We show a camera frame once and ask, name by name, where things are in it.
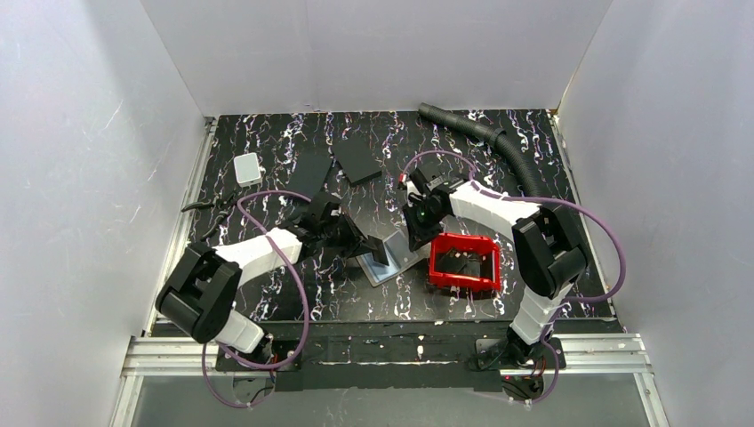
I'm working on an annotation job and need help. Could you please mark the red plastic bin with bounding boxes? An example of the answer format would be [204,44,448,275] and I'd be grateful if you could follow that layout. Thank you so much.
[429,233,501,292]

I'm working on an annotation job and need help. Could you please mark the grey leather card holder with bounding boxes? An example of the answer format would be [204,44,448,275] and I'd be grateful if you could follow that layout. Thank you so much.
[357,229,429,287]

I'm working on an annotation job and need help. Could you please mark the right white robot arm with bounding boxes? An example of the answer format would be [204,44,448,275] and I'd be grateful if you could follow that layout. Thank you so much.
[398,168,589,346]

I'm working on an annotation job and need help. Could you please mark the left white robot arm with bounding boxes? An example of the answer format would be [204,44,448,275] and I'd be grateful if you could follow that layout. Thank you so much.
[155,191,389,354]

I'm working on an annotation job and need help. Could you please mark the black credit card stack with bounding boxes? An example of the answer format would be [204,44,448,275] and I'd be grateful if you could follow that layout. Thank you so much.
[436,249,488,278]

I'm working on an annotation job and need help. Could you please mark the black flat box left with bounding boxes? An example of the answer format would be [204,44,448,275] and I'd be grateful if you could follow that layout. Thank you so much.
[285,152,332,198]

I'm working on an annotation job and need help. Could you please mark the black flat box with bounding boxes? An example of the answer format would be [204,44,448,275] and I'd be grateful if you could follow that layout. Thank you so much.
[285,152,332,198]
[333,139,382,187]

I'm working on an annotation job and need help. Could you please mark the black flat box right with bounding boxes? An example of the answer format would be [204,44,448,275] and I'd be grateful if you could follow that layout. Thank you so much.
[333,139,382,187]

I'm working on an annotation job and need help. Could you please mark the white square box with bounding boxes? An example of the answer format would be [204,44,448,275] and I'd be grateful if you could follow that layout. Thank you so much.
[233,153,262,188]

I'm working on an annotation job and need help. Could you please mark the black pliers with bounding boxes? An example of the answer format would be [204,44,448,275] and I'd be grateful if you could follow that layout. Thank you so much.
[180,191,240,242]

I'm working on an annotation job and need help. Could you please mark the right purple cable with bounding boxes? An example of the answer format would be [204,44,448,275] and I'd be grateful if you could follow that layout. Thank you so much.
[400,149,628,405]

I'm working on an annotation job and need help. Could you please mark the purple cable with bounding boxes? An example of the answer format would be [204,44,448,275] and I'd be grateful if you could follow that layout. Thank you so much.
[400,149,628,405]
[202,189,311,409]

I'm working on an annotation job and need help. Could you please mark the black corrugated hose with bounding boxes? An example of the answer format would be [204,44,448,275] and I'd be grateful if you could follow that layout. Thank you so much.
[418,102,549,198]

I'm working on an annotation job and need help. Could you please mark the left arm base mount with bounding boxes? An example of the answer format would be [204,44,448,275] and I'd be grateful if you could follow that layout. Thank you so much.
[216,339,301,372]

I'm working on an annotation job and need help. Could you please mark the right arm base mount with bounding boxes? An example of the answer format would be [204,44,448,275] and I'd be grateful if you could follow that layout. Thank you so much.
[467,336,566,407]

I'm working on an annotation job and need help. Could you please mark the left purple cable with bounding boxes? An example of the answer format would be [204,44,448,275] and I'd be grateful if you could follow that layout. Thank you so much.
[202,189,311,409]

